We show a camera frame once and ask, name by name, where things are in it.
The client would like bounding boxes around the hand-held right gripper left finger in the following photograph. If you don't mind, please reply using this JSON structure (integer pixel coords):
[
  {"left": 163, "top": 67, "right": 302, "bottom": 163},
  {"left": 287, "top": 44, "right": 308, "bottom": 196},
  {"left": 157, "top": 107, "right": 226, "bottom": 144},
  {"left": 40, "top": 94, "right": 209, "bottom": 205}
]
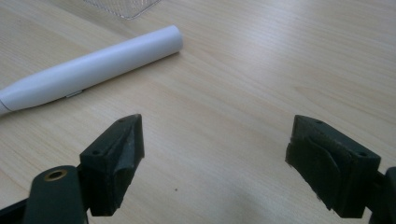
[{"left": 78, "top": 113, "right": 146, "bottom": 217}]

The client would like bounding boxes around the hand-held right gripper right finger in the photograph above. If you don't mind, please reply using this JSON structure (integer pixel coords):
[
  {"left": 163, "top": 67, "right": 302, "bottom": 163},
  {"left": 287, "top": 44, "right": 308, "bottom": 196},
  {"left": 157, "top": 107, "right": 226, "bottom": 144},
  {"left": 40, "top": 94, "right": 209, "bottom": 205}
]
[{"left": 285, "top": 114, "right": 382, "bottom": 219}]

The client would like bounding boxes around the white electric toothbrush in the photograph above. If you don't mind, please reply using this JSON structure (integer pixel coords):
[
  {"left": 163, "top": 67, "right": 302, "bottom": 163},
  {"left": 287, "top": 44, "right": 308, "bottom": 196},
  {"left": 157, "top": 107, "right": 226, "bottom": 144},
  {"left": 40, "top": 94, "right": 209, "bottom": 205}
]
[{"left": 0, "top": 24, "right": 184, "bottom": 118}]

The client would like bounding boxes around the clear mesh basket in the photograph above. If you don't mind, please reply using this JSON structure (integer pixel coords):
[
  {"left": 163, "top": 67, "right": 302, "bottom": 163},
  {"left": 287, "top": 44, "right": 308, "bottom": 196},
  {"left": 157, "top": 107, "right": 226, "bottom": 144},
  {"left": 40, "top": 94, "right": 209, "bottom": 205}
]
[{"left": 83, "top": 0, "right": 163, "bottom": 21}]

